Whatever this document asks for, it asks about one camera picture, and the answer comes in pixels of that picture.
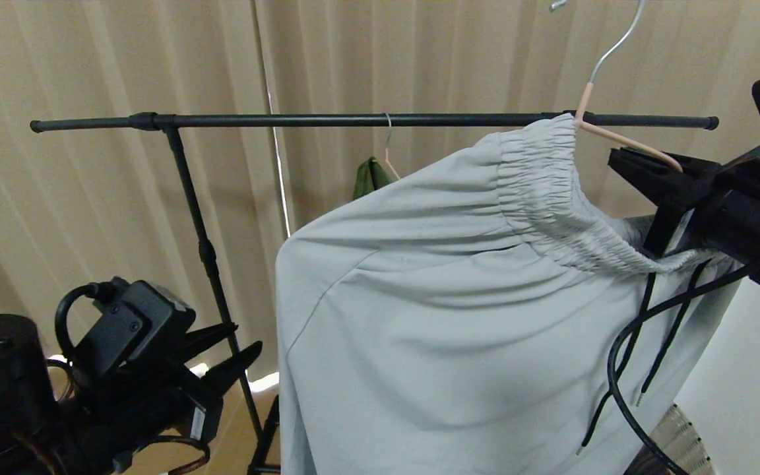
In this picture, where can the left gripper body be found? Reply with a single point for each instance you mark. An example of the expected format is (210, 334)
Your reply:
(142, 409)

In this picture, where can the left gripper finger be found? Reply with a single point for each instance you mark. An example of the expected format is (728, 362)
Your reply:
(231, 366)
(208, 336)

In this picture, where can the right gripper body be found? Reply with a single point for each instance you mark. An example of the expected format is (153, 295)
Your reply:
(749, 211)

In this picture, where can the pink clothes hanger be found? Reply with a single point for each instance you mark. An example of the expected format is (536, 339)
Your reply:
(388, 142)
(584, 99)

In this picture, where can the green long-sleeved shirt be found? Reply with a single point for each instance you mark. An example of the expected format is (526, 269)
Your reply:
(367, 178)

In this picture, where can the pale grey garment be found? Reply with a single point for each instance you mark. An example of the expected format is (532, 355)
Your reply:
(452, 330)

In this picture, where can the black clothes rack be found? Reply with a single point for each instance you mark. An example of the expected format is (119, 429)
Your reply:
(287, 120)

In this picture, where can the white laundry basket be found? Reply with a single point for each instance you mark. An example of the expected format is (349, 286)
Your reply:
(677, 442)

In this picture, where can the beige curtain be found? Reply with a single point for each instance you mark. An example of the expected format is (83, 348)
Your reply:
(123, 53)

